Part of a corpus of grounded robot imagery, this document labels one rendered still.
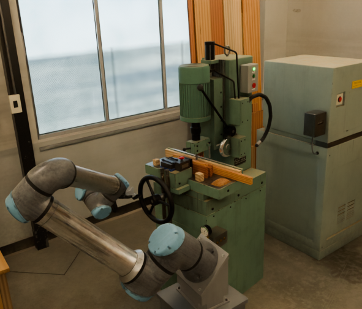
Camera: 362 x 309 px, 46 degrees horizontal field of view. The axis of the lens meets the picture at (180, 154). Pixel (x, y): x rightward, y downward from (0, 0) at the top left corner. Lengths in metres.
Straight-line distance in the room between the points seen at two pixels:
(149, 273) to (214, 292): 0.32
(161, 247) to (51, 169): 0.54
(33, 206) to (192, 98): 1.12
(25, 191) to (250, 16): 3.25
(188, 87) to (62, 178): 1.02
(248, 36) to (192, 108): 2.09
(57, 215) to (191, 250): 0.57
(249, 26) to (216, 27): 0.40
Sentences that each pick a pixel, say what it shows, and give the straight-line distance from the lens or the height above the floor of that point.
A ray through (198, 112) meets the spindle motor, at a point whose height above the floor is 1.26.
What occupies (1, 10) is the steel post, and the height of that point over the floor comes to 1.83.
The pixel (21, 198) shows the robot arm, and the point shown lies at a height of 1.21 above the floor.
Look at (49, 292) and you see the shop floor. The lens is 3.18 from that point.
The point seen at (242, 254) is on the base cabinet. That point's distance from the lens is 2.80.
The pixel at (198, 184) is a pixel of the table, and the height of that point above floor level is 0.89.
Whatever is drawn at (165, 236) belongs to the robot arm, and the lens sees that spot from 1.77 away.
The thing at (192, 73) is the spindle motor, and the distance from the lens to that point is 2.31.
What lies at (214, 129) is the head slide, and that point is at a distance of 2.49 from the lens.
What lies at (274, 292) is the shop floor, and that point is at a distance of 3.02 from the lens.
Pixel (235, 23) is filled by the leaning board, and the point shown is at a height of 1.63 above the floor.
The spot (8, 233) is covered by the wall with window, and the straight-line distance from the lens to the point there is 3.62.
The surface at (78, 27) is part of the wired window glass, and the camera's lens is 3.55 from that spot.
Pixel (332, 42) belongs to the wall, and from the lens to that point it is 4.62.
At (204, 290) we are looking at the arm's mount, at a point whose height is 0.67.
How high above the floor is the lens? 1.83
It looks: 20 degrees down
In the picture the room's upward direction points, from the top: 2 degrees counter-clockwise
